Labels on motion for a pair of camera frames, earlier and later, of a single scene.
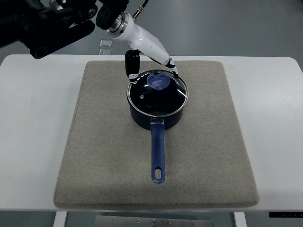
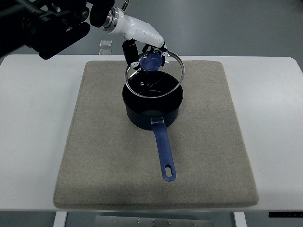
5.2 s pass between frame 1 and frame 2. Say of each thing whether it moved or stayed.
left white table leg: stayed
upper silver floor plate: stayed
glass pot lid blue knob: moved
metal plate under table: stayed
